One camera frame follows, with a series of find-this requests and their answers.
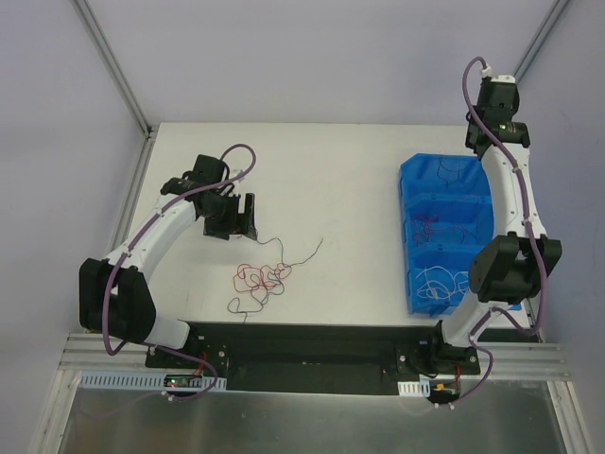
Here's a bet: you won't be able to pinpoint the red blue wire bundle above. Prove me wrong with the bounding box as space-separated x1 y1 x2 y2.
226 235 325 325

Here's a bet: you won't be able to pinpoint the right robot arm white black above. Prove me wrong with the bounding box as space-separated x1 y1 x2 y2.
425 76 562 374

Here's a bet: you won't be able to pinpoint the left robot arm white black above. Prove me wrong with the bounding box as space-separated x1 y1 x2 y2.
78 155 257 368

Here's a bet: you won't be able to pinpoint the blue far storage bin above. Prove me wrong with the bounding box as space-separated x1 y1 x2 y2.
398 153 491 202

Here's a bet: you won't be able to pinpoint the blue storage bin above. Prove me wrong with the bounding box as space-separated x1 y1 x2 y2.
403 197 493 253
406 250 524 319
398 153 491 202

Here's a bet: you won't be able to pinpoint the blue middle storage bin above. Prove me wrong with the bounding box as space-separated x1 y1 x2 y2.
403 197 493 253

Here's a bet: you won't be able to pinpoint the blue near storage bin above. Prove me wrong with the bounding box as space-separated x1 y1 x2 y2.
406 250 524 319

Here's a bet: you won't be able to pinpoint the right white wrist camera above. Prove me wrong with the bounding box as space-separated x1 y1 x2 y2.
480 67 516 85

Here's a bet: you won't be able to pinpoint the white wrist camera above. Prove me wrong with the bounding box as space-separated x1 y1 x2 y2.
480 67 516 85
227 168 248 184

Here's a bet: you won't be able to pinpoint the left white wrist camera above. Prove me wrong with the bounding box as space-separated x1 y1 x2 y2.
227 168 248 184

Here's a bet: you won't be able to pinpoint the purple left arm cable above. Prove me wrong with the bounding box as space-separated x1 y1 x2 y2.
75 144 259 420

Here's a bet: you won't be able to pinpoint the blue wires in far bin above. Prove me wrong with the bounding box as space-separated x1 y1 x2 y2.
437 155 467 188

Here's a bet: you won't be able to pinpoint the left aluminium frame post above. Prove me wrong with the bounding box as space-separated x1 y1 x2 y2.
73 0 160 138

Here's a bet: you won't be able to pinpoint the aluminium frame post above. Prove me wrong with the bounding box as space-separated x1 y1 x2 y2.
73 0 160 138
513 0 574 83

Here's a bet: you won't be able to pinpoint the right aluminium frame post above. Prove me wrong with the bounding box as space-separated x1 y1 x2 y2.
513 0 574 83

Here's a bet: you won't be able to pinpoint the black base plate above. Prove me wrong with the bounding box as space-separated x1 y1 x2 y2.
145 323 480 395

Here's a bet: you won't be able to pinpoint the white wires in near bin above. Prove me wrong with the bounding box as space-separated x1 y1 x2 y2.
414 265 474 304

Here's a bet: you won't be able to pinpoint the left white cable duct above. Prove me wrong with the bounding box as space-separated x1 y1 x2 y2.
79 372 227 393

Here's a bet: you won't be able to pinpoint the white cable duct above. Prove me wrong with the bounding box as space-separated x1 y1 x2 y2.
79 372 227 393
397 379 431 398

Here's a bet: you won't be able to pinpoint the right white cable duct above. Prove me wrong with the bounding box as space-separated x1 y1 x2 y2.
397 379 431 398

